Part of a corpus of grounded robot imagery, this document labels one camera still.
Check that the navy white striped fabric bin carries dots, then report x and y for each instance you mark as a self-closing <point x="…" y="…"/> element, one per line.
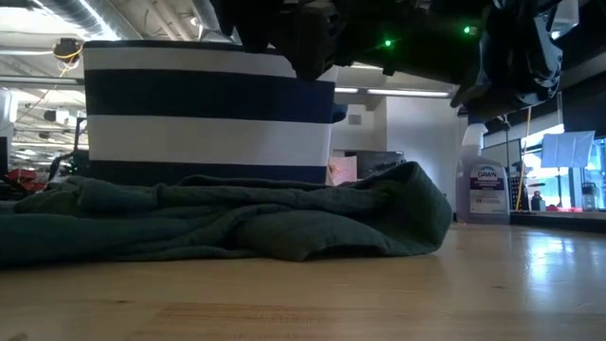
<point x="208" y="137"/>

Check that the dark green shirt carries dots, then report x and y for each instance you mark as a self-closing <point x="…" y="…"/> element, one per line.
<point x="213" y="222"/>

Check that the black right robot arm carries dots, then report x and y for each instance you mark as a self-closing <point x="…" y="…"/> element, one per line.
<point x="516" y="61"/>

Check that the Dawn spray bottle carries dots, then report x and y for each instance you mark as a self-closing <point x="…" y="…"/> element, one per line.
<point x="485" y="189"/>

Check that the pale hanging sheet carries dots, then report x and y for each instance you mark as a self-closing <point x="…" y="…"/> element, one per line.
<point x="567" y="149"/>

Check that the red container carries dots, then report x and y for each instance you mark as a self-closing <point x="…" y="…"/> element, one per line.
<point x="23" y="180"/>

